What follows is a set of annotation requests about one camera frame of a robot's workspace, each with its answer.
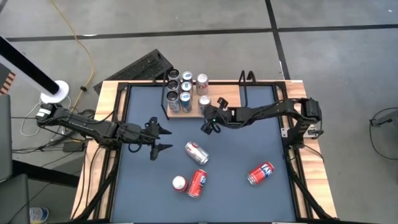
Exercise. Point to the black power brick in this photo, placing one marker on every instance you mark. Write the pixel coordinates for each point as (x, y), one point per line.
(73, 147)

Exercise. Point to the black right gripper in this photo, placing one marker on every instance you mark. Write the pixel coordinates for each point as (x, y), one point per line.
(219, 117)

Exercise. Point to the orange black striped panel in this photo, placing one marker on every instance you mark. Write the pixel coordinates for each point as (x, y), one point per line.
(7, 81)

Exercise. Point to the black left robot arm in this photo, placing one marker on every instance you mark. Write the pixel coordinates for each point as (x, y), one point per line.
(87, 126)

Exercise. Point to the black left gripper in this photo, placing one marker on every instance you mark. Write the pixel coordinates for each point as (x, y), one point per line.
(140, 133)

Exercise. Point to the red Fanta strawberry can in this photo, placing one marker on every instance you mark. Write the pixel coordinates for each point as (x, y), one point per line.
(197, 183)
(260, 172)
(179, 183)

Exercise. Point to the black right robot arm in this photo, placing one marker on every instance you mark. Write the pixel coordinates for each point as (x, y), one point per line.
(273, 110)

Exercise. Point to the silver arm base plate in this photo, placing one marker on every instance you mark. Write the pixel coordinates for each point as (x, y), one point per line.
(314, 132)

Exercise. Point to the silver Diet Coke can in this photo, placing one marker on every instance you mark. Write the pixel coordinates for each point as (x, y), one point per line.
(196, 152)
(202, 82)
(204, 102)

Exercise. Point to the grey metal floor stand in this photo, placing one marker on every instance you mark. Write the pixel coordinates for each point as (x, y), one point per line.
(387, 119)

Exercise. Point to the black perforated metal case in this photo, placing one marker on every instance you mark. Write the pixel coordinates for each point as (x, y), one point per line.
(140, 67)

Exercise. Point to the black pole white round base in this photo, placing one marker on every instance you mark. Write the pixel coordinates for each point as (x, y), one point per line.
(31, 67)

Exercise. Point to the black aluminium table frame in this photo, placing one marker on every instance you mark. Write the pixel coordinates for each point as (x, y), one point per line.
(143, 83)

